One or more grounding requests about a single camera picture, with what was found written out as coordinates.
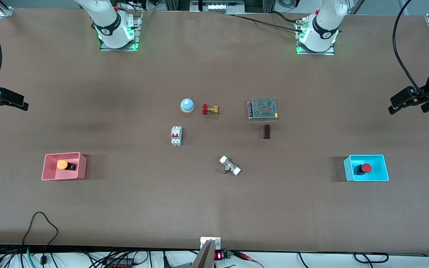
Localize red mushroom push button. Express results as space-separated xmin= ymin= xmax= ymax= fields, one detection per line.
xmin=353 ymin=163 xmax=373 ymax=176

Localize yellow mushroom push button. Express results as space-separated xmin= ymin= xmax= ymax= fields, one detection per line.
xmin=57 ymin=160 xmax=78 ymax=172

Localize blue plastic box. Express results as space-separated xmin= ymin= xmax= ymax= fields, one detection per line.
xmin=343 ymin=154 xmax=390 ymax=182

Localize pink plastic box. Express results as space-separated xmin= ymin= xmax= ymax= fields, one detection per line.
xmin=41 ymin=152 xmax=87 ymax=181

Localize metal mesh power supply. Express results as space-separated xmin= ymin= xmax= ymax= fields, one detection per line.
xmin=247 ymin=98 xmax=279 ymax=121

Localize white circuit breaker, red switches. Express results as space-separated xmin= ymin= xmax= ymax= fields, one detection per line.
xmin=170 ymin=126 xmax=183 ymax=146

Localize blue and cream call bell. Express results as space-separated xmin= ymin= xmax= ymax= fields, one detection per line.
xmin=180 ymin=98 xmax=196 ymax=114

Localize brass fitting with white ends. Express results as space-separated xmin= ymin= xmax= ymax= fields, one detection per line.
xmin=219 ymin=155 xmax=242 ymax=176

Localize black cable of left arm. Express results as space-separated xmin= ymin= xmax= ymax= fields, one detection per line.
xmin=392 ymin=0 xmax=429 ymax=102

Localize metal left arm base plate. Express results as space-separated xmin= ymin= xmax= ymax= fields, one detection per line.
xmin=295 ymin=19 xmax=336 ymax=56

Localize black looped cable with ferrite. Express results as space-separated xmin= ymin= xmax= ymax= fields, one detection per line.
xmin=22 ymin=211 xmax=59 ymax=268

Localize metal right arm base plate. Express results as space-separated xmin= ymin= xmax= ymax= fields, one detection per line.
xmin=99 ymin=10 xmax=143 ymax=52

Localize black coiled cable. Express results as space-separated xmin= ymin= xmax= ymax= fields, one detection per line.
xmin=353 ymin=252 xmax=390 ymax=264

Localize black cable across table edge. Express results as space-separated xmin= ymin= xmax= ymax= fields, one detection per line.
xmin=229 ymin=10 xmax=312 ymax=33

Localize brass valve with red handle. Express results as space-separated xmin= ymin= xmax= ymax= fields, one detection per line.
xmin=202 ymin=103 xmax=220 ymax=116

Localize red clip lead wire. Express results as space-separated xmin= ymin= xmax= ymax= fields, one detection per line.
xmin=232 ymin=251 xmax=266 ymax=268

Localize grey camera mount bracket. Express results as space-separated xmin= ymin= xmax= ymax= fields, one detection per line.
xmin=191 ymin=236 xmax=222 ymax=268

